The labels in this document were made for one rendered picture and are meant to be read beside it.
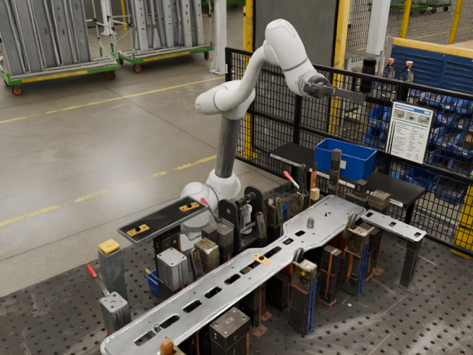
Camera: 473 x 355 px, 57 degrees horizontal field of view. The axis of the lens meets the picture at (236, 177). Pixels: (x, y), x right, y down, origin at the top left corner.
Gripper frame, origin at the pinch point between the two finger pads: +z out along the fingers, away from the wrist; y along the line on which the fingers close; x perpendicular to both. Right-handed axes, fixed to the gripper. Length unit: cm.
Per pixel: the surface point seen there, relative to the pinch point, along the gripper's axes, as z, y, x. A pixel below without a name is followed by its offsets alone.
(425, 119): -62, -81, -9
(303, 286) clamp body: -15, -13, -77
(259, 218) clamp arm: -46, 0, -63
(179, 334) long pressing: 3, 37, -86
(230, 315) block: 1, 21, -79
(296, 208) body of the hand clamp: -65, -26, -64
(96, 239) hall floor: -219, 69, -169
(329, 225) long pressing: -45, -35, -63
